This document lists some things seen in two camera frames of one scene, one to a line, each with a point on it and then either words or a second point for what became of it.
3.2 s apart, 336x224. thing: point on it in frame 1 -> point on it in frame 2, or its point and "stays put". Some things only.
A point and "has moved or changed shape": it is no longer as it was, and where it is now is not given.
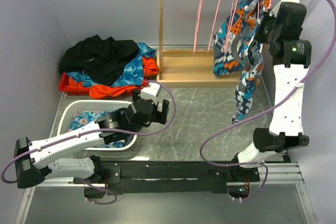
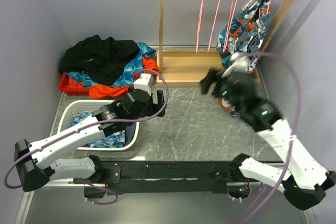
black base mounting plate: [139, 177] stays put
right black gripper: [259, 35] -> [211, 77]
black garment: [102, 59] stays put
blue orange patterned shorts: [232, 39] has moved or changed shape
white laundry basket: [69, 108] stays put
